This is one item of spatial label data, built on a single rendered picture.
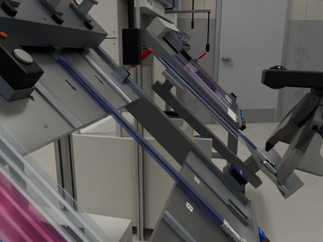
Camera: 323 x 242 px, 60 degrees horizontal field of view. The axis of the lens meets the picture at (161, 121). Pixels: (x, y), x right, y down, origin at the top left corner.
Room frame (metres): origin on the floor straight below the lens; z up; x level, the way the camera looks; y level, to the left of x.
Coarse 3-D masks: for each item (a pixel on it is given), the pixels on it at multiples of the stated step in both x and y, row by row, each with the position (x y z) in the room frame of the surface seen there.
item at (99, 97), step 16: (64, 64) 0.52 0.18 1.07; (80, 80) 0.51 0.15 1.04; (96, 96) 0.51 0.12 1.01; (112, 112) 0.50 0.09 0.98; (128, 128) 0.49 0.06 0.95; (144, 144) 0.48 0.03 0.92; (160, 160) 0.48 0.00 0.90; (176, 176) 0.47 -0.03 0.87; (192, 192) 0.46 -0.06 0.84; (208, 208) 0.46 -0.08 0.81
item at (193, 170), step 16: (192, 160) 0.61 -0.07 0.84; (192, 176) 0.55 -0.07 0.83; (208, 176) 0.61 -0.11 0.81; (176, 192) 0.45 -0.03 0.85; (208, 192) 0.54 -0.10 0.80; (224, 192) 0.60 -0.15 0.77; (176, 208) 0.41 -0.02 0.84; (192, 208) 0.44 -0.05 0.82; (224, 208) 0.53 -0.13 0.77; (240, 208) 0.59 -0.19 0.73; (160, 224) 0.35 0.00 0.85; (176, 224) 0.37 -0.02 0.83; (192, 224) 0.40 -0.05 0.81; (208, 224) 0.44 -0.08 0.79; (240, 224) 0.53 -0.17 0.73; (160, 240) 0.32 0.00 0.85; (176, 240) 0.34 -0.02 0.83; (192, 240) 0.37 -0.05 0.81; (208, 240) 0.40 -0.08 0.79; (224, 240) 0.43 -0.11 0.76
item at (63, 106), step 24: (24, 48) 0.47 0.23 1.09; (72, 48) 0.62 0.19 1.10; (48, 72) 0.47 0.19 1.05; (96, 72) 0.62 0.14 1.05; (0, 96) 0.34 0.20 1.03; (48, 96) 0.41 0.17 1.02; (72, 96) 0.46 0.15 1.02; (120, 96) 0.61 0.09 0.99; (0, 120) 0.31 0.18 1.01; (24, 120) 0.33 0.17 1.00; (48, 120) 0.37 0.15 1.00; (72, 120) 0.40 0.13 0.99; (96, 120) 0.47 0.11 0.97; (24, 144) 0.30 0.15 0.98; (48, 144) 0.34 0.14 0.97
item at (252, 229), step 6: (246, 204) 0.62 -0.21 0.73; (252, 204) 0.61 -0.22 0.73; (246, 210) 0.60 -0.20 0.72; (252, 210) 0.58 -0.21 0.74; (252, 216) 0.55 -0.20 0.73; (252, 222) 0.53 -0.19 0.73; (246, 228) 0.53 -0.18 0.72; (252, 228) 0.51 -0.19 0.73; (252, 234) 0.49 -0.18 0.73; (258, 234) 0.50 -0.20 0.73; (252, 240) 0.48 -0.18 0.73; (258, 240) 0.48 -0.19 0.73
